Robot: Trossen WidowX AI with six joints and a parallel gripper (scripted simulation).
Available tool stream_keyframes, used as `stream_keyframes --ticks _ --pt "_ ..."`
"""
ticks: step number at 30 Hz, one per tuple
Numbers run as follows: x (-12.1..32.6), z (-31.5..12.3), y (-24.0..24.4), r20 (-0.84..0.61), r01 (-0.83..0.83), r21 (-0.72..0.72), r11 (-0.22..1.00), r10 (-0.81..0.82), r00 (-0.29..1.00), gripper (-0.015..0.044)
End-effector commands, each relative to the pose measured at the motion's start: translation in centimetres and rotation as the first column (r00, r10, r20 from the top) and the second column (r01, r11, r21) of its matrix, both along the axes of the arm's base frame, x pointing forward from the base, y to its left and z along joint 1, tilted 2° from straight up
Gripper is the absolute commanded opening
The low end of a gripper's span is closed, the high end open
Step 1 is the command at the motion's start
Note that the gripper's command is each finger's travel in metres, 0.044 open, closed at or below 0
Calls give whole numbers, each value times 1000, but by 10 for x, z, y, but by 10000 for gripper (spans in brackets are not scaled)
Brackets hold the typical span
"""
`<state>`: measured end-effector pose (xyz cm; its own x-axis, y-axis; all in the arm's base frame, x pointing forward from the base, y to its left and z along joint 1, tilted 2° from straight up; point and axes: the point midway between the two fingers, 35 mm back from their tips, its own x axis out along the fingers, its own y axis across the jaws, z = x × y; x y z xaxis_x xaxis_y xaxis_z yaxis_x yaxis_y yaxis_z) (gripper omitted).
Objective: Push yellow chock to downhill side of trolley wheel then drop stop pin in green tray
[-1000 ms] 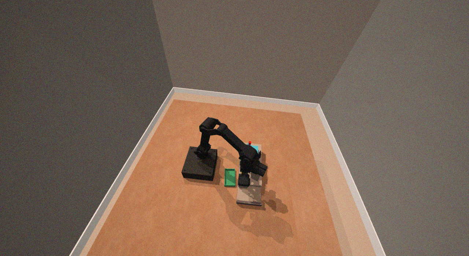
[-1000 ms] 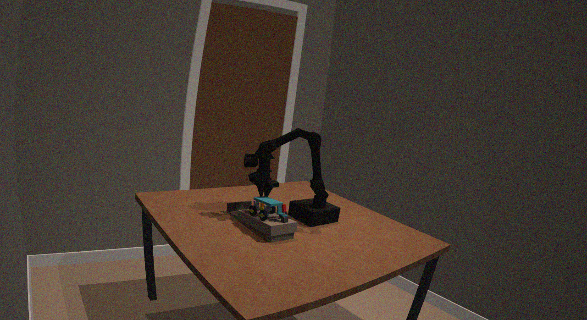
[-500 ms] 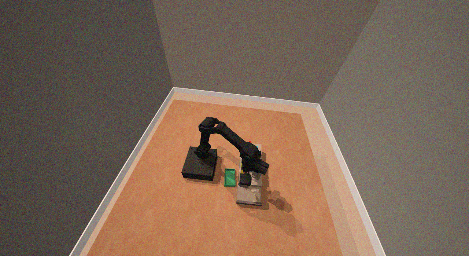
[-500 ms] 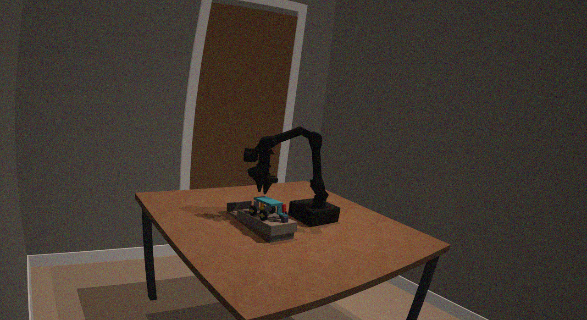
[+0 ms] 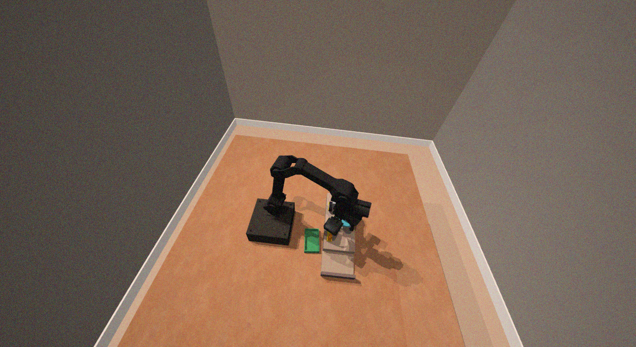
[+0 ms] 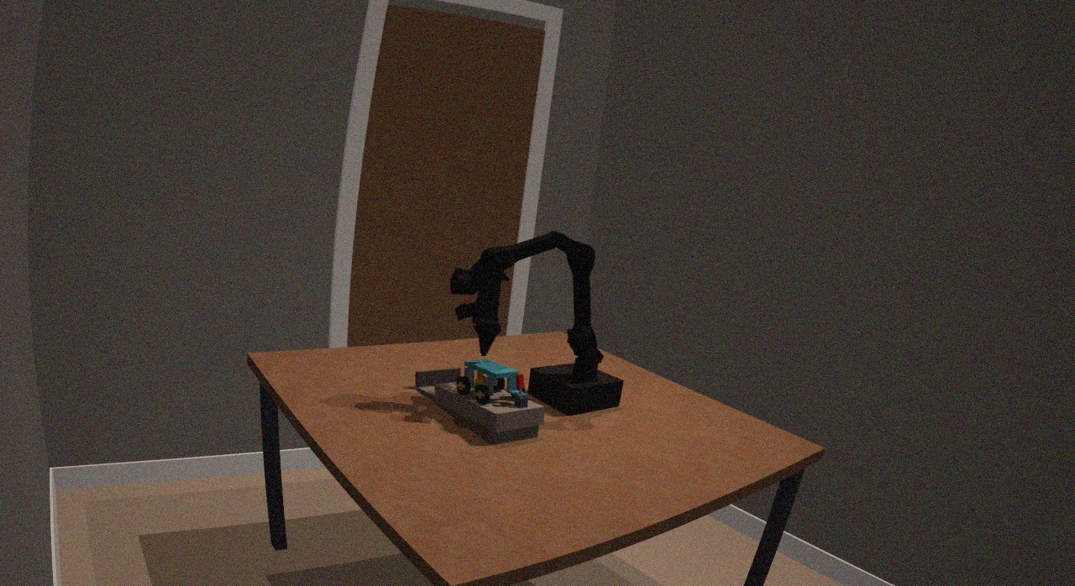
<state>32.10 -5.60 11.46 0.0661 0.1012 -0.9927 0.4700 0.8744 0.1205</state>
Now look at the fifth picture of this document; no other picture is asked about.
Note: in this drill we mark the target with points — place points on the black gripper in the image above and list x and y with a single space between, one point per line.
333 225

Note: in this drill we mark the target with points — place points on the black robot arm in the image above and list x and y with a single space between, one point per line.
343 192

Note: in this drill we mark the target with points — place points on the green tray floor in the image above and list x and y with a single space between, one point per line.
311 241

